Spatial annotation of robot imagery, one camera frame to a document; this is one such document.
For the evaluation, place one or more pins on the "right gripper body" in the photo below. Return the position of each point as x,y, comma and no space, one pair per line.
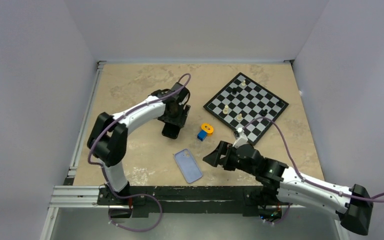
231,161

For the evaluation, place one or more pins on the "black chess piece far right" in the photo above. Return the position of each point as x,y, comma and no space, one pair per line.
280,103

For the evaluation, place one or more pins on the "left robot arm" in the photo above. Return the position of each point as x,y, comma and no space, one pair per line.
108,139

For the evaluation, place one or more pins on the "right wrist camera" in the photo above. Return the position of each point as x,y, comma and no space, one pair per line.
240,138

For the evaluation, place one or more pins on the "black white chessboard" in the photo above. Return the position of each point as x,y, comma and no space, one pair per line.
248,101

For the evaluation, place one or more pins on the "phone with black screen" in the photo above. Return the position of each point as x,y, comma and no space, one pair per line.
170,131

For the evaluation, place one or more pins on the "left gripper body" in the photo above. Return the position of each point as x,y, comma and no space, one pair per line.
178,117

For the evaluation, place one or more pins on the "lilac phone case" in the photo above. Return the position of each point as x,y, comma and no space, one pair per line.
188,166

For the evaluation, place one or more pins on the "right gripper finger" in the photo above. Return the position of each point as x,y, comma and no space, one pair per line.
222,148
213,159

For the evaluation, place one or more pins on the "yellow toy traffic light block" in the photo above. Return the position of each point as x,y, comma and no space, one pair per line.
209,129

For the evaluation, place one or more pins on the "blue toy brick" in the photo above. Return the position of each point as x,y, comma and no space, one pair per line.
202,135

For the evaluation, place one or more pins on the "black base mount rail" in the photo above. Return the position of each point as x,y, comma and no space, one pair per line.
248,201

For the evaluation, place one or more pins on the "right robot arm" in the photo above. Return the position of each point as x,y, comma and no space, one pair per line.
348,205

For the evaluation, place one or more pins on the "white chess pawn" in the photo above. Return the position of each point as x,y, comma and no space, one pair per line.
239,117

